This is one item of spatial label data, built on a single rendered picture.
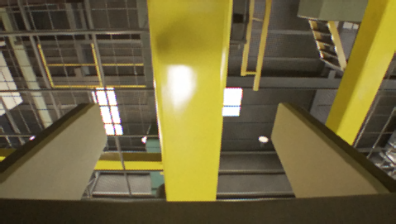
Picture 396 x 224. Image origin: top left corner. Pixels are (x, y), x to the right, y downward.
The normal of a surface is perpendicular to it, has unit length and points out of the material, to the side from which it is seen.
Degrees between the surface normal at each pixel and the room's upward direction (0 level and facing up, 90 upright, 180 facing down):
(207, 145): 90
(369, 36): 90
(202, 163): 90
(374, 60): 90
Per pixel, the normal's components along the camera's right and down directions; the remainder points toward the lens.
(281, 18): 0.02, 0.50
